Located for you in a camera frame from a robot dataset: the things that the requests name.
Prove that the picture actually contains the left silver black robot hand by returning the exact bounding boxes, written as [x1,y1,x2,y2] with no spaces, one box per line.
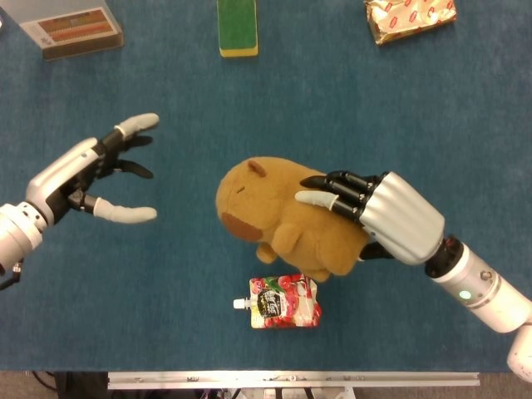
[25,112,160,228]

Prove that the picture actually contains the flat cardboard box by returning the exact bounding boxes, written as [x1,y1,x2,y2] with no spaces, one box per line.
[18,0,125,62]

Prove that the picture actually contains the gold foil wrapped package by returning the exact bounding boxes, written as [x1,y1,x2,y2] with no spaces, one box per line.
[363,0,458,47]

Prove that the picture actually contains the blue felt table mat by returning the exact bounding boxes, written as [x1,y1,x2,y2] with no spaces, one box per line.
[0,0,532,372]

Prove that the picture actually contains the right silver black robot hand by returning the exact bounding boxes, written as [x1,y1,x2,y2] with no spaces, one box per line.
[293,169,446,266]

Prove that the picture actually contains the red jelly drink pouch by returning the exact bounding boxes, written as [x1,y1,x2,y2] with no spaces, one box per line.
[233,273,323,330]

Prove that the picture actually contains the aluminium table edge rail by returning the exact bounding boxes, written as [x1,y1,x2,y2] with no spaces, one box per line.
[106,371,480,391]

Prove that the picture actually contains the grey panel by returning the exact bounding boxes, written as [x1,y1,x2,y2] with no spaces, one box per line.
[7,0,107,21]

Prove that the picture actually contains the brown capybara plush toy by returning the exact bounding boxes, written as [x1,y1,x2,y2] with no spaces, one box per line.
[214,156,371,283]

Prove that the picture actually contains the green yellow sponge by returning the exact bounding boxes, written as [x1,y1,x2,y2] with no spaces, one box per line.
[216,0,259,59]

